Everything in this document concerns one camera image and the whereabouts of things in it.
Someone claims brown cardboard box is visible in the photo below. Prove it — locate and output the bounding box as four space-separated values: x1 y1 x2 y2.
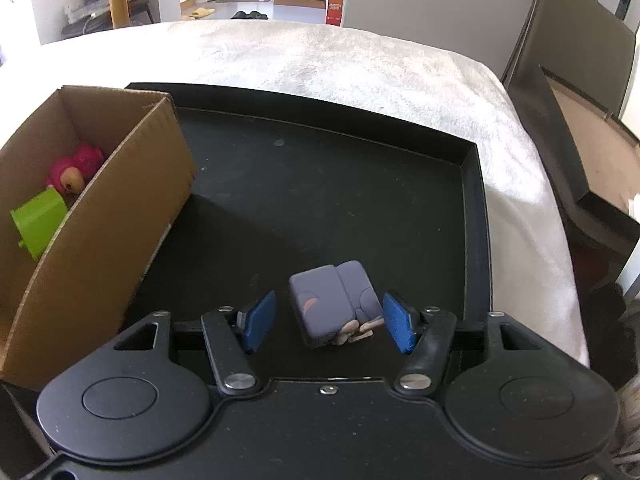
0 85 197 392

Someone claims pink dinosaur toy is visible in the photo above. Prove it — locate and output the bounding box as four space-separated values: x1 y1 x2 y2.
44 143 106 196

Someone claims dark grey board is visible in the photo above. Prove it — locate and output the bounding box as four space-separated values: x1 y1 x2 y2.
502 0 638 126

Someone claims black plastic tray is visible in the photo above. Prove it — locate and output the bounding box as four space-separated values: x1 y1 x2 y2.
117 82 496 381

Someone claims white fluffy blanket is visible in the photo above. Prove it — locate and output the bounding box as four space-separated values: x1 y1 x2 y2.
0 20 591 368

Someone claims black shallow box lid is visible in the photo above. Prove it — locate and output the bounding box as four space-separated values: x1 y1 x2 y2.
505 65 640 261

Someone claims dark chair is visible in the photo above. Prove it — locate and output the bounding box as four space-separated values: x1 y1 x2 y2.
62 0 157 38

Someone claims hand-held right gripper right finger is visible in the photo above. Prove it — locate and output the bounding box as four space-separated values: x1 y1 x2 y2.
382 290 551 393

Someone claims green toy house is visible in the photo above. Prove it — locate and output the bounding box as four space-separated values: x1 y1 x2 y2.
11 186 69 262

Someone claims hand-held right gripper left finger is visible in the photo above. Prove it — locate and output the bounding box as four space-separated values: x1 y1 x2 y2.
114 290 277 393

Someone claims purple block figurine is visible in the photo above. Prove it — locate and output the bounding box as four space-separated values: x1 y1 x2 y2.
288 260 386 350

